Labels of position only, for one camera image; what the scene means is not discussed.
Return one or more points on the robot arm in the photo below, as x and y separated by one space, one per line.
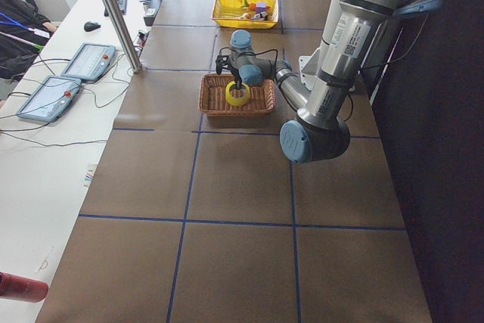
318 133

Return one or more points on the near teach pendant tablet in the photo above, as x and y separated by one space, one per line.
51 99

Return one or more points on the red cylinder bottle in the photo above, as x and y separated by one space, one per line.
15 287

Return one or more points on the teach pendant tablet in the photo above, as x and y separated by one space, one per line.
90 62
51 99

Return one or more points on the toy croissant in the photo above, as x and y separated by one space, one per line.
245 16

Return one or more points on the toy carrot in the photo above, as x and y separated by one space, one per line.
250 6

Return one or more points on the yellow plastic basket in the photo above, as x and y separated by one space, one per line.
226 12

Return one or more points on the panda toy figure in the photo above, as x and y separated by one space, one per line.
260 16

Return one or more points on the black computer mouse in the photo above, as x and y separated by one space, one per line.
91 26

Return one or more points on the far teach pendant tablet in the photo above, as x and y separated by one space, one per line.
90 62

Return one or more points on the brown wicker basket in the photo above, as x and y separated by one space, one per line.
219 97

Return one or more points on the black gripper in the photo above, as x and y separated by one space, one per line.
238 80

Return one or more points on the white mounting pillar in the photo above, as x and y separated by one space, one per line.
310 65

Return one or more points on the seated person dark jacket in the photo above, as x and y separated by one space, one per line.
23 30

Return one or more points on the yellow tape roll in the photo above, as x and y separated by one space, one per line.
237 98

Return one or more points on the aluminium frame post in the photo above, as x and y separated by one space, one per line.
122 32

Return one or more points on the purple foam block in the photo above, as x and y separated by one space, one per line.
261 7

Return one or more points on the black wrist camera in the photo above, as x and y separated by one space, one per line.
223 60

